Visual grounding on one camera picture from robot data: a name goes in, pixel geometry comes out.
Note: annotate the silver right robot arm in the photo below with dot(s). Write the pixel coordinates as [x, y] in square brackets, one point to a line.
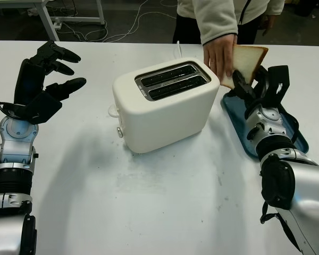
[308, 186]

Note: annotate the slice of toast bread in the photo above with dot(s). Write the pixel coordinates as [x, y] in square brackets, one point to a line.
[247, 59]

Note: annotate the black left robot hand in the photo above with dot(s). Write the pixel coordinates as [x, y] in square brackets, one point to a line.
[29, 81]

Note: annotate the person's left hand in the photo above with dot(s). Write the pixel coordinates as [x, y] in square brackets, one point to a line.
[269, 22]

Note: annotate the person in black trousers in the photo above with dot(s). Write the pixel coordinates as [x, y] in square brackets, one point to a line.
[186, 29]

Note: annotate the person's right hand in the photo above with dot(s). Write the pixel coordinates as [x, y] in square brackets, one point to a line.
[219, 55]

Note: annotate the white two-slot toaster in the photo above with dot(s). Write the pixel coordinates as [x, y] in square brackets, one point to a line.
[162, 119]

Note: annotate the blue plastic tray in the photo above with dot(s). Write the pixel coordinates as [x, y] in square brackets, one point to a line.
[236, 114]

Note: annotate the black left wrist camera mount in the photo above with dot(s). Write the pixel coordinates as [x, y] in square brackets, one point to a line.
[42, 109]

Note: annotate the white background desk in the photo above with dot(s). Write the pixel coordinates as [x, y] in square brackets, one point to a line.
[49, 18]

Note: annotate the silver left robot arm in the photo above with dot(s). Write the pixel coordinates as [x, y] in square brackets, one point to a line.
[13, 148]

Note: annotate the person's left forearm cream sleeve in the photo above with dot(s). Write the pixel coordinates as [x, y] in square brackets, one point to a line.
[276, 6]

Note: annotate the person's right forearm cream sleeve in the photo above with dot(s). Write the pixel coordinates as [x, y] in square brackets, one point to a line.
[215, 18]

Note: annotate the black bin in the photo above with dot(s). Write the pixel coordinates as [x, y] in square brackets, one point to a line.
[308, 8]

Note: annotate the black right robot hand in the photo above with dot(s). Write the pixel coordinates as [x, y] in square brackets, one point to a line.
[244, 85]

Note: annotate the white power strip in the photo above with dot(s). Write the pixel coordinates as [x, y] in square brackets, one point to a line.
[58, 24]

